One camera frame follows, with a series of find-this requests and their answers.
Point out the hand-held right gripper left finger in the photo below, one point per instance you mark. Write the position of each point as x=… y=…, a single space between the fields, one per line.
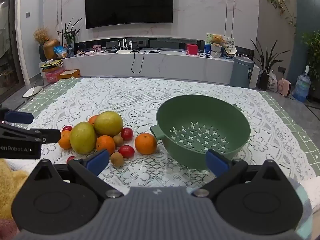
x=97 y=161

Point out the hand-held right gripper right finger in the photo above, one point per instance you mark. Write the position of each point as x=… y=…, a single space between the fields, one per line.
x=215 y=161

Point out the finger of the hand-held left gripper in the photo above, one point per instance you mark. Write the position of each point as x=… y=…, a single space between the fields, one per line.
x=47 y=135
x=18 y=117

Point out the orange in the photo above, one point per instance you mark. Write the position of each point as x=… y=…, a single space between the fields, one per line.
x=92 y=120
x=64 y=140
x=145 y=143
x=105 y=144

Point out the small brown kiwi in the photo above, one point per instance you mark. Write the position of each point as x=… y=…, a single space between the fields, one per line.
x=117 y=159
x=118 y=140

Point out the small red tomato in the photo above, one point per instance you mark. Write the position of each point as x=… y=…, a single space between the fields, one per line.
x=127 y=133
x=70 y=159
x=67 y=128
x=126 y=151

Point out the yellow-green apple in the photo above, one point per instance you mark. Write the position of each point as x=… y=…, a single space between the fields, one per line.
x=108 y=123
x=82 y=137

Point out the green plastic colander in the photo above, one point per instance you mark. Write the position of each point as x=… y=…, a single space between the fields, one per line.
x=200 y=115

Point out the white round floor device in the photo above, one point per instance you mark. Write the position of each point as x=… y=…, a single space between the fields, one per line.
x=31 y=92

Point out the yellow fuzzy blanket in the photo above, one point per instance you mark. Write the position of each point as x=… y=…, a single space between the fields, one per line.
x=10 y=185

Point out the green checkered tablecloth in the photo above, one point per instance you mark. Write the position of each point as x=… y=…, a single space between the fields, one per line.
x=45 y=97

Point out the pink box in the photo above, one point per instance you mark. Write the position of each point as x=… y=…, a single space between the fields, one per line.
x=52 y=77

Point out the stack of colourful papers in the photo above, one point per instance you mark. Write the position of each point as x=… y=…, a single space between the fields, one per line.
x=52 y=65

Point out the orange flat box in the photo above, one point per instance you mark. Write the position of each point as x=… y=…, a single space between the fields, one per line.
x=70 y=74

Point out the white lace tablecloth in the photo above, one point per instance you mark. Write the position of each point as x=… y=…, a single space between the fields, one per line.
x=125 y=92

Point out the golden vase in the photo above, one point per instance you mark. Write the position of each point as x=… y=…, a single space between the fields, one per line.
x=51 y=50

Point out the glass sliding door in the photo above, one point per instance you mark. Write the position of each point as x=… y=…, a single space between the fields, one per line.
x=8 y=42

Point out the blue snack bag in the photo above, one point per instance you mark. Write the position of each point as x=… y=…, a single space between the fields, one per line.
x=60 y=52

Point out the dried flowers in dark vase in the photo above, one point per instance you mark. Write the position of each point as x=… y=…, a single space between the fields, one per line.
x=41 y=36

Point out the green plant in glass vase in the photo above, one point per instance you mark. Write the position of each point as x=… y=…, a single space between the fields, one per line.
x=70 y=47

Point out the grey trash bin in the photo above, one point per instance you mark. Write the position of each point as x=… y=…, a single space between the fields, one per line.
x=241 y=72

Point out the long-leaf plant in black pot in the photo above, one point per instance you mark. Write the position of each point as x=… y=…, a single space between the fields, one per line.
x=263 y=81

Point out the light teal blanket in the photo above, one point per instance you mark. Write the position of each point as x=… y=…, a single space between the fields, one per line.
x=303 y=197

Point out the white plastic bag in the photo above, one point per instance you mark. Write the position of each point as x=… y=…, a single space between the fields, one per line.
x=272 y=82

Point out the pink card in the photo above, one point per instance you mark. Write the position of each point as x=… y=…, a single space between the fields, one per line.
x=97 y=48

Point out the pink heater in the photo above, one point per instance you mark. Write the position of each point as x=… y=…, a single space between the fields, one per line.
x=283 y=87

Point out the white marble television cabinet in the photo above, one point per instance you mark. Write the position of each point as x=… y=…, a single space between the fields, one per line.
x=175 y=65

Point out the black flat box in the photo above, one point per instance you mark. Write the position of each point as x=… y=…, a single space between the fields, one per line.
x=112 y=51

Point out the white knitted pot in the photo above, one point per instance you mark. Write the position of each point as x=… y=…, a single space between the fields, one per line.
x=216 y=51

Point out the white router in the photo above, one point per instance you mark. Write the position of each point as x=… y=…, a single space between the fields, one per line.
x=124 y=51

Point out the blue water bottle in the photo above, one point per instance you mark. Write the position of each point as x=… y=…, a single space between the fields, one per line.
x=302 y=87

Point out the red box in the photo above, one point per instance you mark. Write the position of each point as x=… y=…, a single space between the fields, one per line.
x=191 y=49

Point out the white patterned paper fan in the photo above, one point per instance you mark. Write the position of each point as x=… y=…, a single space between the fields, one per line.
x=229 y=45

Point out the brown teddy bear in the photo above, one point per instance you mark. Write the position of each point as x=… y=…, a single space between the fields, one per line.
x=217 y=40

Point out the bushy green leafy plant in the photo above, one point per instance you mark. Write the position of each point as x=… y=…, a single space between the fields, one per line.
x=312 y=50

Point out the hanging vine plant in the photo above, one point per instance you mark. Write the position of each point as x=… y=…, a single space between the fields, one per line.
x=279 y=3

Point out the black wall outlet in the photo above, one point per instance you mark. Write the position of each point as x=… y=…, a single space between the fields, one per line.
x=282 y=69

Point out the black wall television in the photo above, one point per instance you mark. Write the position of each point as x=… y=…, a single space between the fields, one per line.
x=128 y=2

